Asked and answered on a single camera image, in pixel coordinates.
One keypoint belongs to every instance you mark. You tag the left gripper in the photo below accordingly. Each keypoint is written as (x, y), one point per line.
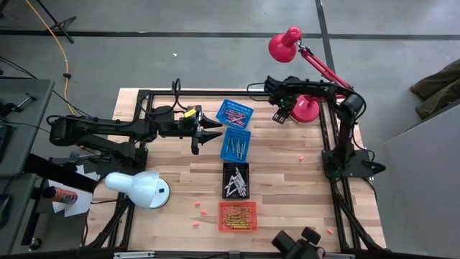
(187, 126)

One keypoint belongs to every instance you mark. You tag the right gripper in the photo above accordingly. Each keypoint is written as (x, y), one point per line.
(280, 91)

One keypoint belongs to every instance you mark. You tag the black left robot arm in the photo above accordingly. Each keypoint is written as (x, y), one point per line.
(108, 127)

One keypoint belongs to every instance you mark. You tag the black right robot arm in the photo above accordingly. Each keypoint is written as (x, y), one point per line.
(345, 122)

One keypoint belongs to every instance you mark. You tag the blue plastic basket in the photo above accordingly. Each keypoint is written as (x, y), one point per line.
(221, 117)
(235, 158)

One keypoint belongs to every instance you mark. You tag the red desk lamp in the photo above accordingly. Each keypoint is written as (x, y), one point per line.
(305, 109)

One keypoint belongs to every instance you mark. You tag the black plastic basket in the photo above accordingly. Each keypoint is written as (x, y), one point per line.
(235, 164)

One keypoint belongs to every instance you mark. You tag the white desk lamp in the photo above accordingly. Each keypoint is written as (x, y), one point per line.
(136, 185)

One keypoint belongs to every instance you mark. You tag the orange plastic basket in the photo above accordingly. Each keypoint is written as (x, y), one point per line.
(251, 219)

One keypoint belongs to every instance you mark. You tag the grey round knob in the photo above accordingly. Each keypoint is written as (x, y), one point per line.
(73, 157)

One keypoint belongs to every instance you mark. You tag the white paper sheets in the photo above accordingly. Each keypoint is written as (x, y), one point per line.
(77, 206)

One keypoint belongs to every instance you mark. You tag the orange bottle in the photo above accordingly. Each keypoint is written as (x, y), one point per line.
(66, 196)

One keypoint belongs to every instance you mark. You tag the person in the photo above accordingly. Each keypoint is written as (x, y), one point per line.
(438, 90)

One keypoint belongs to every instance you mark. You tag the black flat bar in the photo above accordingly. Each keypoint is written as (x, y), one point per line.
(54, 171)

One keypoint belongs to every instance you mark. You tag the black tripod stand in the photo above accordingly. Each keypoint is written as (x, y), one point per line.
(57, 25)

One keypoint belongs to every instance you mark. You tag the grey side table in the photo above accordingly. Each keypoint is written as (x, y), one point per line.
(25, 144)

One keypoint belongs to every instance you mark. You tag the black round knob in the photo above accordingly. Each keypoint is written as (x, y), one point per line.
(34, 244)

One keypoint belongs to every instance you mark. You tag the black camera device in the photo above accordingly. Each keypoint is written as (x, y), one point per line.
(298, 248)

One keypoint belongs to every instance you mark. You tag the silver metal bracket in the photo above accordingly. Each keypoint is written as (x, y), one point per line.
(133, 255)
(341, 256)

